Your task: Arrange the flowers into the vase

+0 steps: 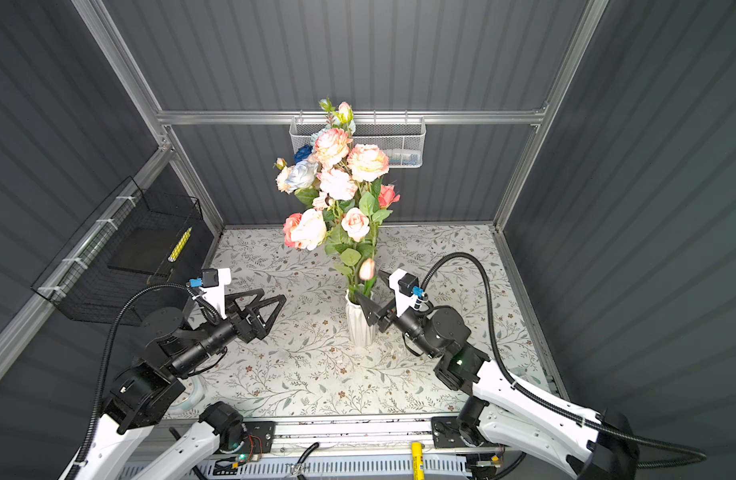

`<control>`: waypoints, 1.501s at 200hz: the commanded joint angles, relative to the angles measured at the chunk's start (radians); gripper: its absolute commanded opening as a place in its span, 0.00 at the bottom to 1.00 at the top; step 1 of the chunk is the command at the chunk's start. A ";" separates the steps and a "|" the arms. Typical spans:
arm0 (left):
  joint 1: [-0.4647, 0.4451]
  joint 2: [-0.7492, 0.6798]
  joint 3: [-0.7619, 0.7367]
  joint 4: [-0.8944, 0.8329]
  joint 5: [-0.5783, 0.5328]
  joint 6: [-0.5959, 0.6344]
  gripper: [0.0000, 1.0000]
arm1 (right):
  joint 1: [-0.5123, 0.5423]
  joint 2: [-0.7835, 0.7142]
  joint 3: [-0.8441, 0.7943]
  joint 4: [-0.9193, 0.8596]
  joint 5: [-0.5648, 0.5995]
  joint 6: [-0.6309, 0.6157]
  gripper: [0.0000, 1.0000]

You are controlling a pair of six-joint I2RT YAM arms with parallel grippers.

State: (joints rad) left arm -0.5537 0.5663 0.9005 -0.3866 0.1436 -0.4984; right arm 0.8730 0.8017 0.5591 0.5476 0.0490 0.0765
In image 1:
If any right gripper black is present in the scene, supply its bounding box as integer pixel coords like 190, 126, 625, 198
358, 269, 441, 361

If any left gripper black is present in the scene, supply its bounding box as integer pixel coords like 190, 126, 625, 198
173, 285, 284, 380

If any white ribbed ceramic vase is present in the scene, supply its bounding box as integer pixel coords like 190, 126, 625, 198
346, 296, 378, 348

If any pale pink rose stem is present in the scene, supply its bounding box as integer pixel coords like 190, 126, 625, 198
331, 207, 377, 303

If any cream white rose stem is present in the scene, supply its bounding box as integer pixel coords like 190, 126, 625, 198
290, 209, 328, 251

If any coral red rose stem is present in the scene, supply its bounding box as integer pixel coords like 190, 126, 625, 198
283, 213, 302, 249

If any pale blue white rose stem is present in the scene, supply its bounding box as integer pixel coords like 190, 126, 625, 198
283, 160, 320, 207

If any white peony flower stem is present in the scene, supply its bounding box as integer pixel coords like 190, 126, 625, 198
275, 158, 295, 194

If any peach pink peony stem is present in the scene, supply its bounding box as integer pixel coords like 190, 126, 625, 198
313, 129, 390, 182

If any white green peony stem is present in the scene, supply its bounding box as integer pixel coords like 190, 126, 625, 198
309, 98, 356, 147

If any pink tulip stem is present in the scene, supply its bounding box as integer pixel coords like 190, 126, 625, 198
357, 258, 376, 298

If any deep pink rose stem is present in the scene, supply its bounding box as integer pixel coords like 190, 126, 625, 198
377, 184, 401, 220

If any pink carnation flower stem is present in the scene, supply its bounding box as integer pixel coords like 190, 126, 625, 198
312, 168, 358, 211

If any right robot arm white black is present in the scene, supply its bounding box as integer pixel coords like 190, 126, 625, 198
356, 269, 640, 479

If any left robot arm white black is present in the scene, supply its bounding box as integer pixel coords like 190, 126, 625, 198
59, 283, 287, 479

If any floral patterned table mat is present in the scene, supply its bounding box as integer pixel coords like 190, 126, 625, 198
202, 225, 548, 417

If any small white clock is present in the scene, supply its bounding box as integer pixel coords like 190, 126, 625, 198
180, 375, 205, 411

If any yellow marker in black basket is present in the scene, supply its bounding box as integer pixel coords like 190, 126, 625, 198
167, 227, 192, 263

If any bottle in white basket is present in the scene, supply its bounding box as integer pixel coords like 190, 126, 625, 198
385, 149, 422, 168

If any yellow tool at front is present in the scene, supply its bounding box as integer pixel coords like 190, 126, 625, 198
411, 442, 425, 480

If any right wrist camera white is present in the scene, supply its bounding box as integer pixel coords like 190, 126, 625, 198
389, 269, 429, 317

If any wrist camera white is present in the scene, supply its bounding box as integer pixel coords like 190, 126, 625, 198
187, 268, 232, 320
389, 269, 429, 317

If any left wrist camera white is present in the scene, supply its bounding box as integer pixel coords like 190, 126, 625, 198
187, 268, 232, 320

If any black wire basket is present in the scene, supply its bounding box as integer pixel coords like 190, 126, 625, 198
31, 170, 214, 324

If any white wire mesh basket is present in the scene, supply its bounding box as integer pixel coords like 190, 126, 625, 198
289, 118, 427, 168

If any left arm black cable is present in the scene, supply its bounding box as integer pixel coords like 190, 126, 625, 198
61, 283, 225, 480

